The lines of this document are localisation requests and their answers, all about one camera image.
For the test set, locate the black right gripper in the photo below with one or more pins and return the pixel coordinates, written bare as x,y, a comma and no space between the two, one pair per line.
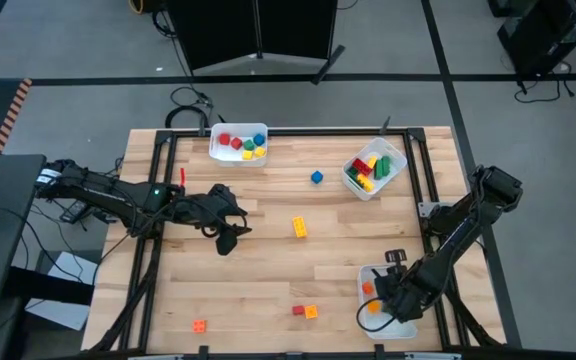
405,295

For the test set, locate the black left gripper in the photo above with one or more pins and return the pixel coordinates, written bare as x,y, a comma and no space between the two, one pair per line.
218,210

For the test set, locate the small orange block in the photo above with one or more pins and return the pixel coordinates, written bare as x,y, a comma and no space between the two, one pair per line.
367,287
199,326

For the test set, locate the long yellow block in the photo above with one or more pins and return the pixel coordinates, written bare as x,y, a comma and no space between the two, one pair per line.
366,183
372,162
299,227

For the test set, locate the small green block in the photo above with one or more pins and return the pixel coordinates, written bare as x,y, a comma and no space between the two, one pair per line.
249,145

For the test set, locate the small red block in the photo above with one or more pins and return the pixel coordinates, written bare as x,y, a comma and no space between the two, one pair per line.
236,143
224,139
298,310

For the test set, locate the small blue block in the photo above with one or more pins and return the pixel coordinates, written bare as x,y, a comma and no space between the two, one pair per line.
259,139
317,177

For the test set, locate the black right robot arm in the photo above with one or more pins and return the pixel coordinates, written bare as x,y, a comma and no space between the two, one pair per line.
460,235

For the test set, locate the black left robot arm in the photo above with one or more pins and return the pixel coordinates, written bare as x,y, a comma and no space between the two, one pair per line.
113,192

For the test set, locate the white plastic bin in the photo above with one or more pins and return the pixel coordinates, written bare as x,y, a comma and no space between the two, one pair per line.
405,331

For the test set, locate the white bin with paper label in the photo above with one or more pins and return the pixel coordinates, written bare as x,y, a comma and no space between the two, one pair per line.
220,155

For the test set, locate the small yellow-orange block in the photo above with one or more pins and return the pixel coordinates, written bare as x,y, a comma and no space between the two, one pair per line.
311,312

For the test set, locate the grey partition base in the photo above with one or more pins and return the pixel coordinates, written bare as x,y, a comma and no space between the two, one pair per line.
248,65

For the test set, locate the silver light bar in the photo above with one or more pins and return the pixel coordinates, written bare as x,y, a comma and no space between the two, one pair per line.
155,357

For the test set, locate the black power brick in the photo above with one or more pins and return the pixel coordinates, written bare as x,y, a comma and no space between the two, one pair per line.
73,212

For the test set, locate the black partition foot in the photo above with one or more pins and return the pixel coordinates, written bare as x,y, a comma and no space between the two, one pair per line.
329,62

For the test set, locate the black partition panel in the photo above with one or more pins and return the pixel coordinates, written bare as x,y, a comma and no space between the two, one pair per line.
218,30
298,25

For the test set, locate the black side desk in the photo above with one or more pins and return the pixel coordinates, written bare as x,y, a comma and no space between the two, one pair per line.
3,225

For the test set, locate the black equipment rack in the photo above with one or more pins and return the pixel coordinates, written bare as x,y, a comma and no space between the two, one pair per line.
543,35

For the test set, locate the black frame clamp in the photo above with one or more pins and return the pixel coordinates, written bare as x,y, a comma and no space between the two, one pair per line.
379,351
203,352

